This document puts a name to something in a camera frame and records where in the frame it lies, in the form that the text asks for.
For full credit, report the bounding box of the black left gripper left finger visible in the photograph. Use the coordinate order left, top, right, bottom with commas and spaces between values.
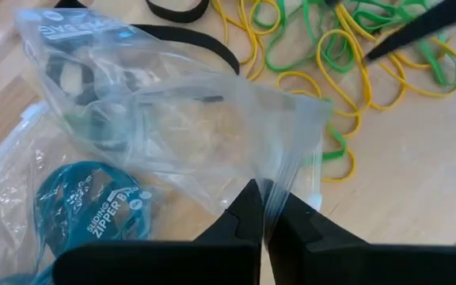
52, 177, 264, 285

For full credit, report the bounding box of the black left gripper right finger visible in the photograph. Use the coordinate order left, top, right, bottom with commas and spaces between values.
265, 184, 456, 285

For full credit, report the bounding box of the black rubber band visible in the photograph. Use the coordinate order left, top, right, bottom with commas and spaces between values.
144, 0, 211, 24
44, 51, 94, 108
131, 23, 241, 76
89, 106, 134, 154

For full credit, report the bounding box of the green rubber band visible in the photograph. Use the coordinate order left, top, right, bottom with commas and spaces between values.
322, 122, 350, 162
350, 0, 456, 86
265, 0, 355, 74

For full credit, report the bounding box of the thin yellow rubber band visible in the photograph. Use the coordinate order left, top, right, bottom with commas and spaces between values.
322, 148, 358, 184
277, 70, 362, 138
317, 29, 407, 112
211, 0, 283, 80

